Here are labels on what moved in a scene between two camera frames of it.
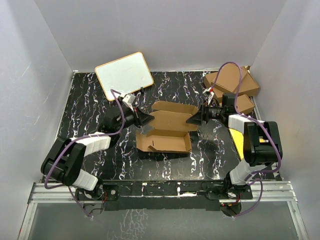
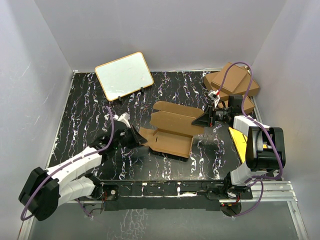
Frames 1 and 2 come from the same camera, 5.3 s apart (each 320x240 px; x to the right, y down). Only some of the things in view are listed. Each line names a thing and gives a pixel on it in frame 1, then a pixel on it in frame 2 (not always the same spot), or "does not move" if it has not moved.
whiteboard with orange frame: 126,75 does not move
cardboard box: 170,132 does not move
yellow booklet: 237,138 does not move
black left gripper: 142,120 -> 136,137
